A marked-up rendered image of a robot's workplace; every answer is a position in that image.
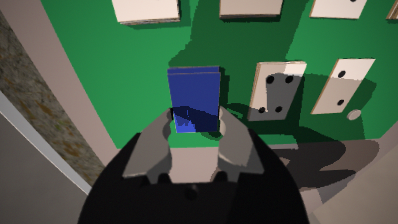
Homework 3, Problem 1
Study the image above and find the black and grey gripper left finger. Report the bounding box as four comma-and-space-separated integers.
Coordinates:
77, 107, 173, 224

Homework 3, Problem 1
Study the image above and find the green felt mat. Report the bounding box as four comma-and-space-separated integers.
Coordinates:
40, 0, 398, 149

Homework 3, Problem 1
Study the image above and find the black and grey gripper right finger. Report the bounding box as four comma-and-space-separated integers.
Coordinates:
217, 106, 310, 224

